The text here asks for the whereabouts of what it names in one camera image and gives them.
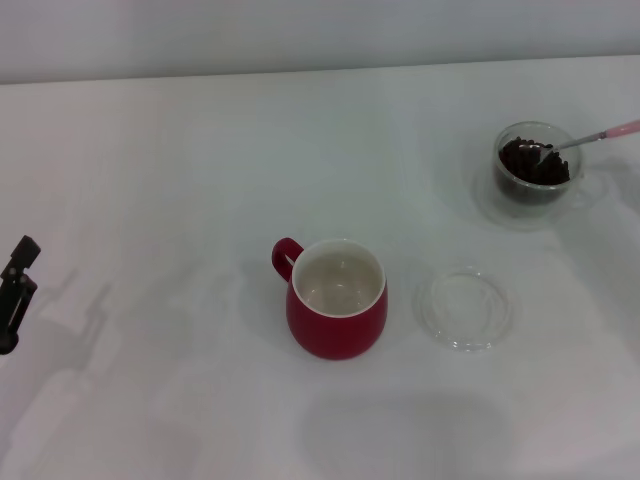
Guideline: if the red ceramic mug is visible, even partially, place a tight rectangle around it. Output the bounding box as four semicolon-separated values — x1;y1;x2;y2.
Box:
271;237;389;361

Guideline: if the pink handled metal spoon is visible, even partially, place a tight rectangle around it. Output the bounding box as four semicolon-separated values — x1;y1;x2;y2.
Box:
517;118;640;164

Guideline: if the coffee bean pile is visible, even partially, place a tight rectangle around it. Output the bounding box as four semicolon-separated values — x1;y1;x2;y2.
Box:
498;134;572;202

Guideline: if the clear glass cup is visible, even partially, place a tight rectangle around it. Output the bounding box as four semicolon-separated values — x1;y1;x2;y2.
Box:
493;120;607;222

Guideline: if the small clear glass dish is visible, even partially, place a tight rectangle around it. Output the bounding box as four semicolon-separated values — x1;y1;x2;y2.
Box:
412;266;517;355

